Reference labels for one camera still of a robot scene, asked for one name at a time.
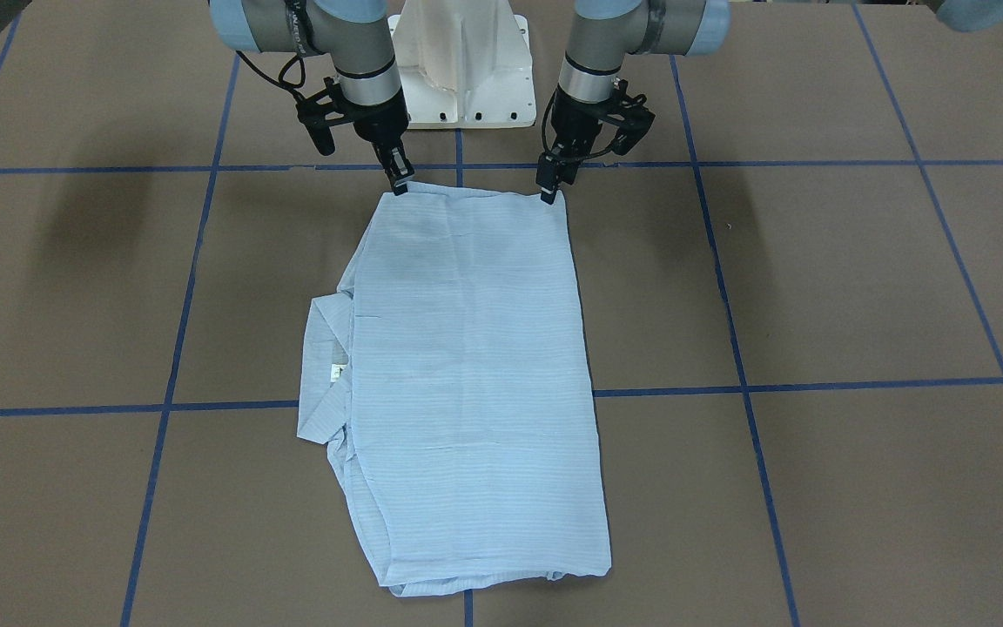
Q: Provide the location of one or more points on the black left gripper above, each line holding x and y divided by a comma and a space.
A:
573, 129

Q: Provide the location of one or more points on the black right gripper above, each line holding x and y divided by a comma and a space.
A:
377, 129

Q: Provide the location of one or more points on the light blue button-up shirt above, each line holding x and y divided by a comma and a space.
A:
447, 377

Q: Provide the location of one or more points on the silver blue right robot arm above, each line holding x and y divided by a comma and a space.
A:
336, 59

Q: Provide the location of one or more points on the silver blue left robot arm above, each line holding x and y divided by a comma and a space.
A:
604, 33

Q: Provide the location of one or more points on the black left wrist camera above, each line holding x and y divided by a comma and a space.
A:
630, 116

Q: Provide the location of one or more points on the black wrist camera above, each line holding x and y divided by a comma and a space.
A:
322, 111
630, 116

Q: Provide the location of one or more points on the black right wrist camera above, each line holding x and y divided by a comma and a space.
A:
322, 111

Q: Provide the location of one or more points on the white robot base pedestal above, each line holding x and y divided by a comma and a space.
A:
465, 65

